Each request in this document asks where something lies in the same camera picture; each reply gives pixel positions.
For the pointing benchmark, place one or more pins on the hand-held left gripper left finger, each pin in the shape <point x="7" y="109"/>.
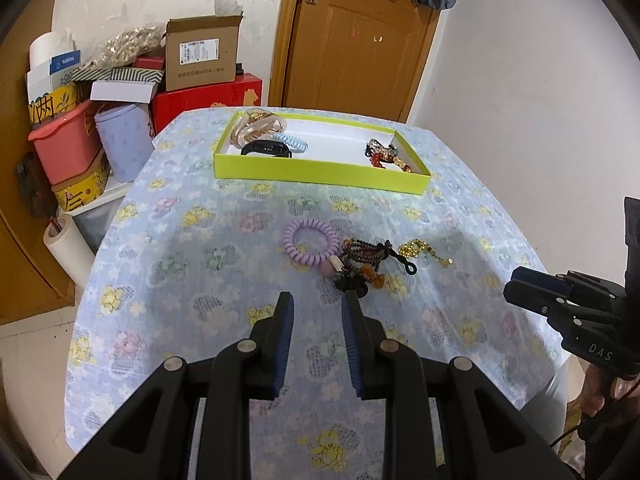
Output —
<point x="284" y="345"/>

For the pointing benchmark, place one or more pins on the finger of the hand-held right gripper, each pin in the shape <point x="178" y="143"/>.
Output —
<point x="542" y="280"/>
<point x="530" y="297"/>

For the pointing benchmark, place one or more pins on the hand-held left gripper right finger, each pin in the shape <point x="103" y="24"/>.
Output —
<point x="351" y="350"/>

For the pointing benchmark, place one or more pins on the yellow-green shallow box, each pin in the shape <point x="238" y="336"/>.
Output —
<point x="320" y="177"/>

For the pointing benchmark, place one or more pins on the black smart band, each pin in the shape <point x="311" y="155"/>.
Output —
<point x="267" y="149"/>

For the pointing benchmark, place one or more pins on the beige hair claw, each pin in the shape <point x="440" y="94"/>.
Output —
<point x="252" y="127"/>

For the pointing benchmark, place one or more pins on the person's right hand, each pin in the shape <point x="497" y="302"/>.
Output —
<point x="597" y="392"/>

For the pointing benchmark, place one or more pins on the person's grey trousers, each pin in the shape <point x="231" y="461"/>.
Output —
<point x="545" y="405"/>

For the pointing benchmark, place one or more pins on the floral tablecloth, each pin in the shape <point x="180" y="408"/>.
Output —
<point x="210" y="280"/>

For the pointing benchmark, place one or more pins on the white paper roll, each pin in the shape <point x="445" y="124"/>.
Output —
<point x="67" y="250"/>
<point x="47" y="47"/>

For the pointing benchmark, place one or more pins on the large red box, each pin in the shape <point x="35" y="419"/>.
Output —
<point x="210" y="102"/>

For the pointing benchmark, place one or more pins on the yellow tin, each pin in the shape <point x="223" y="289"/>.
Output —
<point x="80" y="192"/>

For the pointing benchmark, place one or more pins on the lavender patterned bucket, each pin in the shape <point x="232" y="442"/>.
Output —
<point x="122" y="145"/>

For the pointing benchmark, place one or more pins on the wooden wardrobe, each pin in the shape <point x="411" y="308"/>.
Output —
<point x="25" y="270"/>

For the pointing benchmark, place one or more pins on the open cardboard box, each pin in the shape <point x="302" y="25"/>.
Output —
<point x="200" y="67"/>

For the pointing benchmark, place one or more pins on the pink plastic bin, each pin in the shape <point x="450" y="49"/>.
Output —
<point x="65" y="150"/>

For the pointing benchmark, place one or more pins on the wooden door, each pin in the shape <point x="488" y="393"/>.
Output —
<point x="360" y="50"/>

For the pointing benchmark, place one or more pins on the white flat box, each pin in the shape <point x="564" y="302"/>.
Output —
<point x="122" y="91"/>

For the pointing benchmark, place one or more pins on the small red box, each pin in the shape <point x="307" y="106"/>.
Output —
<point x="150" y="62"/>

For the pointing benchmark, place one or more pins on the green striped box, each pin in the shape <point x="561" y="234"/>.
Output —
<point x="125" y="75"/>

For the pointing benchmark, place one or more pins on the yellow printed box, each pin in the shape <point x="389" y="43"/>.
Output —
<point x="55" y="105"/>

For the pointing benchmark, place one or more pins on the clear bag of nuts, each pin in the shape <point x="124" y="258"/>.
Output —
<point x="125" y="45"/>

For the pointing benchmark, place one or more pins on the white and blue carton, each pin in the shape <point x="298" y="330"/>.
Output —
<point x="55" y="72"/>

